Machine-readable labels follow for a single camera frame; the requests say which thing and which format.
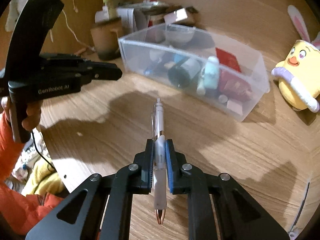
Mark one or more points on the mint green lotion bottle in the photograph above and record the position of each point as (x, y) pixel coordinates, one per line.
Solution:
(211, 73)

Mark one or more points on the red tea packet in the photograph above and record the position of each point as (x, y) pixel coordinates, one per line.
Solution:
(230, 84)

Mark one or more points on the yellow chick plush toy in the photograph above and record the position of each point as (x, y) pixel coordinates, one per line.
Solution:
(298, 74)

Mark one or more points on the white ceramic bowl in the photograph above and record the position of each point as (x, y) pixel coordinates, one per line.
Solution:
(178, 35)

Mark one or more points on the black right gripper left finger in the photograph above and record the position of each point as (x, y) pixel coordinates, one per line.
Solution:
(100, 207)

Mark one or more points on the clear plastic storage bin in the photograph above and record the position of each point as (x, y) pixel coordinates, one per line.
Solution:
(141, 49)

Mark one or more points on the dark glass bottle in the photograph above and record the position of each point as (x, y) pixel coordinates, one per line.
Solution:
(182, 73)

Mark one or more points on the small white cardboard box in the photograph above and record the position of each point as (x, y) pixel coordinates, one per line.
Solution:
(183, 16)

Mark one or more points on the brown ceramic mug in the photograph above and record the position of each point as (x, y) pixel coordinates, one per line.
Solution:
(105, 36)

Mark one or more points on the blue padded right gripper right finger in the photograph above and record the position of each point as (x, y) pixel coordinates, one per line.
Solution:
(218, 206)

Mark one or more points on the white mechanical pen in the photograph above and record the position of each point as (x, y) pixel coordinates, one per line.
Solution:
(159, 163)

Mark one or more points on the white spray bottle green cap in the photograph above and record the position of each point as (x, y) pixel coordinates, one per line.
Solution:
(108, 12)

